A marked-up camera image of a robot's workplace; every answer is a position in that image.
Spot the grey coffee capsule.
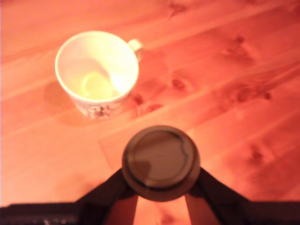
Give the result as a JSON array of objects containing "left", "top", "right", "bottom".
[{"left": 121, "top": 125, "right": 202, "bottom": 203}]

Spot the white mug with cartoon print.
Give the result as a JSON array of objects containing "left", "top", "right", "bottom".
[{"left": 54, "top": 30, "right": 144, "bottom": 120}]

